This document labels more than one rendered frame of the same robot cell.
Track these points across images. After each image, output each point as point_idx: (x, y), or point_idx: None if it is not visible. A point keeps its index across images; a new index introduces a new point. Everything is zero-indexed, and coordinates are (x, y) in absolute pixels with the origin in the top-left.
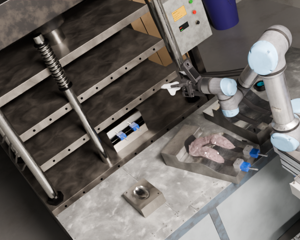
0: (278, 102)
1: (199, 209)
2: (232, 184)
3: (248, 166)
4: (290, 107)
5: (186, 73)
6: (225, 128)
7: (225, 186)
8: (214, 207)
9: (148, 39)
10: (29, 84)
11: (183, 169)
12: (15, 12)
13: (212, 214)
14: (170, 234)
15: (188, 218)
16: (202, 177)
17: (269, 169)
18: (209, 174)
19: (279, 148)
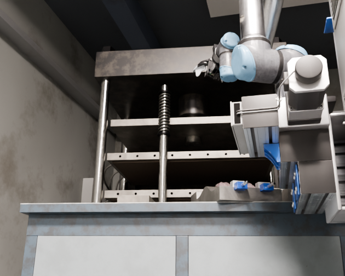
0: (243, 7)
1: (158, 202)
2: (217, 205)
3: (241, 183)
4: (255, 17)
5: (213, 51)
6: None
7: (206, 201)
8: (185, 234)
9: None
10: (141, 122)
11: None
12: (155, 57)
13: (178, 241)
14: (111, 202)
15: (141, 202)
16: None
17: (293, 249)
18: (207, 201)
19: (235, 73)
